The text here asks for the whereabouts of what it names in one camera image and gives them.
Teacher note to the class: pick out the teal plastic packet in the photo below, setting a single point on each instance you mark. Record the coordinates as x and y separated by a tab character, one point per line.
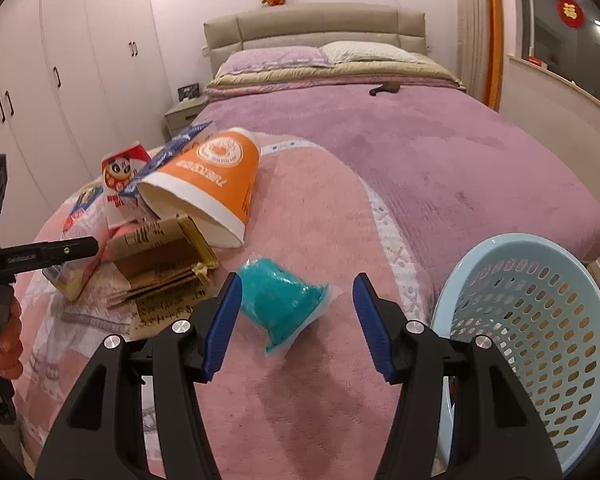
275	300

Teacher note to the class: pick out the orange curtain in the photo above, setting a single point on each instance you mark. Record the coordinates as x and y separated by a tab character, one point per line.
495	35

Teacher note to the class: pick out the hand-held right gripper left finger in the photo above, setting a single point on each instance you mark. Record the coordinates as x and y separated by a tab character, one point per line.
225	320

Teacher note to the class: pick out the person's left hand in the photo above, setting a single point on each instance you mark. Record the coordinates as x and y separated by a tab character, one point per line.
7	357

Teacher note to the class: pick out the white pillow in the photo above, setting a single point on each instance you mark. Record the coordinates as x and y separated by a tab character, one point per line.
375	51

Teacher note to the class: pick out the blue snack packet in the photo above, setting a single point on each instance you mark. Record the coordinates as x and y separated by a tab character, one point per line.
82	200

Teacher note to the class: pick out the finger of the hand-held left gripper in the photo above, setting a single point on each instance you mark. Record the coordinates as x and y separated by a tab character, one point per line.
45	252

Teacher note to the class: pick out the beige curtain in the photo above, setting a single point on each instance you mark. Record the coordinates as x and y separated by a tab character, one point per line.
470	25

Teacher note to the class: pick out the brown wooden tool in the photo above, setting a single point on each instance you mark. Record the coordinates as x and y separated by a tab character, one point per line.
386	89

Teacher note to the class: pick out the blue and white wrapper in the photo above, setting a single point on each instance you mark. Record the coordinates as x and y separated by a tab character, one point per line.
172	147

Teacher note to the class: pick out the beige nightstand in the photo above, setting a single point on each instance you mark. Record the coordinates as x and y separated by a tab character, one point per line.
182	117

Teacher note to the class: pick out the beige folded quilt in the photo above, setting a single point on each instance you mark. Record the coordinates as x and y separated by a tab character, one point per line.
330	76

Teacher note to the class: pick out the grey framed window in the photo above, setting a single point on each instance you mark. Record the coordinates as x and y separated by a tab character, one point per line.
555	45

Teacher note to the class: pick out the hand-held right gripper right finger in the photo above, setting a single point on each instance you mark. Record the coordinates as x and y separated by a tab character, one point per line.
370	320

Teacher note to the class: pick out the red round window sticker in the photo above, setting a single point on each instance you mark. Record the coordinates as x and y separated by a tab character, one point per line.
570	11

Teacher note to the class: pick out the orange paper cup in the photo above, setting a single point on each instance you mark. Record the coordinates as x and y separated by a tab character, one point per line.
215	170

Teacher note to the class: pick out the pink quilt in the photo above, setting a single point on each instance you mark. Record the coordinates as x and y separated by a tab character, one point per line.
305	210

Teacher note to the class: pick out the white wardrobe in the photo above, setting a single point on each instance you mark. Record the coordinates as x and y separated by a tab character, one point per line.
80	60

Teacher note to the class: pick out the purple blanket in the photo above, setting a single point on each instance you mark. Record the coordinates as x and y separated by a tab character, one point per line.
430	135

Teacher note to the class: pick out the pink wrapper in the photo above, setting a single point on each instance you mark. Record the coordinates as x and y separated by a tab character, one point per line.
120	234

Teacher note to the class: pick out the white window sill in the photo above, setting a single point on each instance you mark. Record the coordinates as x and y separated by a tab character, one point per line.
555	82

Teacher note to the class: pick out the light blue plastic basket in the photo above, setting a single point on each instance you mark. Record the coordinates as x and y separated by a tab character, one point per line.
450	300

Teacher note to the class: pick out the beige padded headboard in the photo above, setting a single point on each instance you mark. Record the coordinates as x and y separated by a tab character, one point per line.
305	25

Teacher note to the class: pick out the brown paper bag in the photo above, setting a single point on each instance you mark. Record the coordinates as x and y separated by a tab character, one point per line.
155	255

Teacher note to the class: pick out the red and white carton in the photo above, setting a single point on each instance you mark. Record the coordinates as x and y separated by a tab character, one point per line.
117	175

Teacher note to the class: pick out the purple pillow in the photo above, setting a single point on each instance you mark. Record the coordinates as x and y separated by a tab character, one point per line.
275	57

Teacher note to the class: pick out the small red box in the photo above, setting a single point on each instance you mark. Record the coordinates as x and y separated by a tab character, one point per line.
536	62

